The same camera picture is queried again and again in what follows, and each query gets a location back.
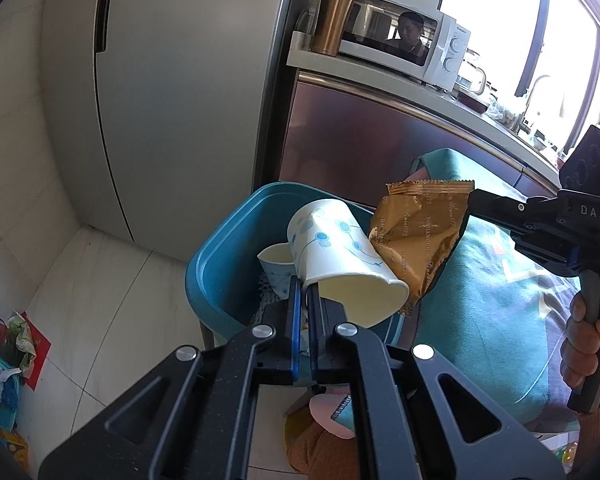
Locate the clear plastic bag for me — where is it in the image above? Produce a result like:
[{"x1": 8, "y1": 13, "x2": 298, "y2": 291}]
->
[{"x1": 487, "y1": 95, "x2": 523, "y2": 128}]

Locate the person's right hand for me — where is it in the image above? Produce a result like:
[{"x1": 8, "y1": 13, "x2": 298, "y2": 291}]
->
[{"x1": 560, "y1": 287, "x2": 600, "y2": 391}]

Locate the dark bowl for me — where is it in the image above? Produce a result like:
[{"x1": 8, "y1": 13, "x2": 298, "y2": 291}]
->
[{"x1": 459, "y1": 92, "x2": 492, "y2": 113}]

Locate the brown snack wrapper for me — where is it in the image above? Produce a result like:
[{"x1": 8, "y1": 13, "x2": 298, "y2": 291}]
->
[{"x1": 367, "y1": 179, "x2": 476, "y2": 317}]

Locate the brown plush slipper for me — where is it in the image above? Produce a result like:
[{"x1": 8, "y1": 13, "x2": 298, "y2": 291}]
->
[{"x1": 286, "y1": 422, "x2": 361, "y2": 476}]

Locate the white microwave oven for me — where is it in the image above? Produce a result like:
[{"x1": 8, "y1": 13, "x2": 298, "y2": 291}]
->
[{"x1": 337, "y1": 0, "x2": 473, "y2": 87}]

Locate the glass electric kettle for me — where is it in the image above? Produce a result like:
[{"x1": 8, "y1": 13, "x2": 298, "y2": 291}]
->
[{"x1": 455, "y1": 55, "x2": 488, "y2": 96}]

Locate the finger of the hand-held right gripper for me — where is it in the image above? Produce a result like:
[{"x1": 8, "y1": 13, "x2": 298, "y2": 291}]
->
[
  {"x1": 510, "y1": 229, "x2": 581, "y2": 277},
  {"x1": 467, "y1": 187, "x2": 563, "y2": 231}
]

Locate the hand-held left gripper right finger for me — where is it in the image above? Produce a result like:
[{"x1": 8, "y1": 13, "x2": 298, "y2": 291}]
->
[{"x1": 307, "y1": 284, "x2": 566, "y2": 480}]

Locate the blue plastic bin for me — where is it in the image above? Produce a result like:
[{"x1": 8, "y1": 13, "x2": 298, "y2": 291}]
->
[{"x1": 185, "y1": 181, "x2": 421, "y2": 356}]

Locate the copper travel mug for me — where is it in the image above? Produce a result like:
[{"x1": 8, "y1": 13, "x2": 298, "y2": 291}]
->
[{"x1": 310, "y1": 0, "x2": 358, "y2": 57}]

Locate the grey refrigerator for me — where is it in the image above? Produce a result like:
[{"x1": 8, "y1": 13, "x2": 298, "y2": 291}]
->
[{"x1": 40, "y1": 0, "x2": 301, "y2": 261}]

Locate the white patterned paper cup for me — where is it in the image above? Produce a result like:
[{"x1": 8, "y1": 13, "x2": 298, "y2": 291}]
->
[
  {"x1": 286, "y1": 198, "x2": 411, "y2": 328},
  {"x1": 256, "y1": 242, "x2": 298, "y2": 298}
]

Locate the teal grey patterned tablecloth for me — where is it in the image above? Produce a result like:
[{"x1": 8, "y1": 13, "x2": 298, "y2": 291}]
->
[{"x1": 380, "y1": 147, "x2": 600, "y2": 433}]

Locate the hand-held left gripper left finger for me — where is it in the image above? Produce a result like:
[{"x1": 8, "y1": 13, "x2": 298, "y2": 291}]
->
[{"x1": 39, "y1": 276, "x2": 303, "y2": 480}]

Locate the red packet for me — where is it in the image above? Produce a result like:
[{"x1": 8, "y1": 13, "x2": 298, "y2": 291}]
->
[{"x1": 19, "y1": 312, "x2": 52, "y2": 391}]

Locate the green packet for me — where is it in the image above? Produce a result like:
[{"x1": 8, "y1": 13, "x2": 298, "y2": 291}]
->
[{"x1": 5, "y1": 312, "x2": 36, "y2": 366}]

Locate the kitchen window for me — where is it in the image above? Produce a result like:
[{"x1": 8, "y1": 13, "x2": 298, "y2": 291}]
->
[{"x1": 437, "y1": 0, "x2": 600, "y2": 156}]

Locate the steel kitchen faucet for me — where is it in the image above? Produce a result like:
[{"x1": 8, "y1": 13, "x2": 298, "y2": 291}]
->
[{"x1": 517, "y1": 74, "x2": 553, "y2": 133}]

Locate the kitchen counter cabinet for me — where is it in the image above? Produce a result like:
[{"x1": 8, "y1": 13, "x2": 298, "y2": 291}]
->
[{"x1": 252, "y1": 30, "x2": 566, "y2": 211}]

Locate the teal plastic bag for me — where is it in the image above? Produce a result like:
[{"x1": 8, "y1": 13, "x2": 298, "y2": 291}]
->
[{"x1": 0, "y1": 350, "x2": 23, "y2": 431}]

